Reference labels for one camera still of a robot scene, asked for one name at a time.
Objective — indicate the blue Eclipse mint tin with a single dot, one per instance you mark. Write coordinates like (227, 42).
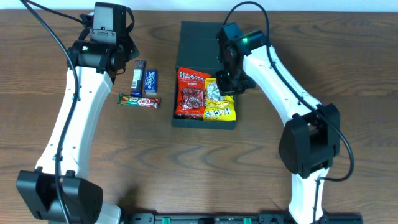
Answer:
(150, 82)

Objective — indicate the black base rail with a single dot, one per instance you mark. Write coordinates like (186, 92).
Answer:
(260, 218)

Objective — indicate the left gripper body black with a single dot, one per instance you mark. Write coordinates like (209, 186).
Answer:
(132, 48)

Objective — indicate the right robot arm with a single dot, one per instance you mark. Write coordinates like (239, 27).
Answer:
(308, 145)

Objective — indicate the green red KitKat bar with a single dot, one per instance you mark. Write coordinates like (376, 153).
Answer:
(138, 101)

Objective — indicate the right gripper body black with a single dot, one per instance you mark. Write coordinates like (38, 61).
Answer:
(232, 86)

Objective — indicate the dark green lidded box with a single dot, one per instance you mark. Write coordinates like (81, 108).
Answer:
(198, 50)

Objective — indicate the dark blue candy bar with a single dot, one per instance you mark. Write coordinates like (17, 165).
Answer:
(138, 75)

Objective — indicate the red snack bag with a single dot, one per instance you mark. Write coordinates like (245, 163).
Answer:
(191, 93)

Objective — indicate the yellow snack bag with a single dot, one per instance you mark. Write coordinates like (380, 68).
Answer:
(218, 108)

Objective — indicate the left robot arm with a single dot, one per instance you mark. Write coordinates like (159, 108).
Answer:
(58, 189)

